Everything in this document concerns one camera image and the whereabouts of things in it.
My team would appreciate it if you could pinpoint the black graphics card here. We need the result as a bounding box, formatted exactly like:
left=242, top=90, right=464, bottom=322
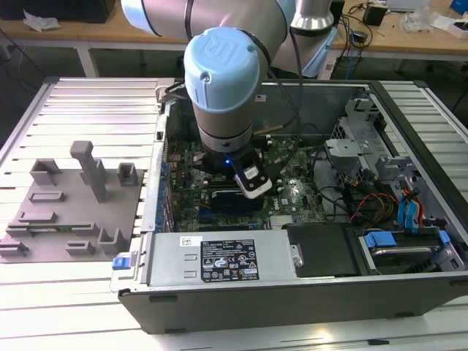
left=208, top=187, right=267, bottom=215

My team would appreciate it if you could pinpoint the green motherboard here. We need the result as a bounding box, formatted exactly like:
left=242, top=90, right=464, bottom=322
left=166, top=137, right=330, bottom=233

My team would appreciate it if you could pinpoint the silver finned heatsink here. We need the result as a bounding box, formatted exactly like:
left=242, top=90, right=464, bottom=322
left=269, top=214, right=298, bottom=230

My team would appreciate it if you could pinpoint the grey power supply unit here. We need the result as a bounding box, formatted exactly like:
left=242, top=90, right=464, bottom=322
left=146, top=232, right=298, bottom=287

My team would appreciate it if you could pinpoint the silver metal drive cage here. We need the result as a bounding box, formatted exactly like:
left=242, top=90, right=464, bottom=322
left=323, top=97, right=438, bottom=230

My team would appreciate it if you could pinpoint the black plastic shroud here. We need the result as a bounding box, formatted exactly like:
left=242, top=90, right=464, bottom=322
left=286, top=222, right=363, bottom=279

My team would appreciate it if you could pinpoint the blue case latch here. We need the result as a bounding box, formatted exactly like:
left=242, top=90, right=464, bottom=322
left=112, top=255, right=132, bottom=272

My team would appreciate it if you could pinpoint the open black PC case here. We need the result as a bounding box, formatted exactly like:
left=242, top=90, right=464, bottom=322
left=109, top=78, right=468, bottom=336

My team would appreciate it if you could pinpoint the pale blue teach pendant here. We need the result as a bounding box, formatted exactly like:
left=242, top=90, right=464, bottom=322
left=303, top=29, right=339, bottom=78

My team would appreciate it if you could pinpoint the grey parts rack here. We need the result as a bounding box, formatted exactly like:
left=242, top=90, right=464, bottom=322
left=0, top=140, right=148, bottom=265

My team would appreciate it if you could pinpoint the green RAM stick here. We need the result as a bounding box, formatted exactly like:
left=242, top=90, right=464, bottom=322
left=26, top=225, right=76, bottom=234

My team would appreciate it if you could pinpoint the wooden desk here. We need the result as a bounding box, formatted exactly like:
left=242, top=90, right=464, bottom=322
left=0, top=14, right=191, bottom=78
left=328, top=0, right=468, bottom=74

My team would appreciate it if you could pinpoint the hard disk in blue carrier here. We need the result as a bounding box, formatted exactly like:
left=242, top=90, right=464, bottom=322
left=360, top=227, right=453, bottom=276

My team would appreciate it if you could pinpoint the small black box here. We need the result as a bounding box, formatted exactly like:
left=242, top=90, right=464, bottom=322
left=362, top=4, right=388, bottom=27

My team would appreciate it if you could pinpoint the crumpled white plastic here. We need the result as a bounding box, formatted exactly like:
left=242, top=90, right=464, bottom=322
left=22, top=9, right=61, bottom=32

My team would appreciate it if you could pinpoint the clear plastic bag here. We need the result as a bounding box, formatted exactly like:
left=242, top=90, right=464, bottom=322
left=400, top=5, right=439, bottom=33

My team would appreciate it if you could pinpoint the white cardboard box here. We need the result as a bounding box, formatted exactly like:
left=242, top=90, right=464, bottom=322
left=429, top=14, right=468, bottom=39

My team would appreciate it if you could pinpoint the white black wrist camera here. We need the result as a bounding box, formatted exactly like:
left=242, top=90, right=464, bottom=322
left=233, top=160, right=274, bottom=200

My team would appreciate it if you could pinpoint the black power cable bundle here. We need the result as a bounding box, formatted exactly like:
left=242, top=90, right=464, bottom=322
left=314, top=146, right=367, bottom=222

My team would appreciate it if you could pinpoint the red yellow wire bundle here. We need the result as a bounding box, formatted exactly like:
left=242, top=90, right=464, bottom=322
left=349, top=192, right=399, bottom=224

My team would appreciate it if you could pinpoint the blue flat data cable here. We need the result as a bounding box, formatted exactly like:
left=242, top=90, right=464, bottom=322
left=396, top=184, right=427, bottom=233

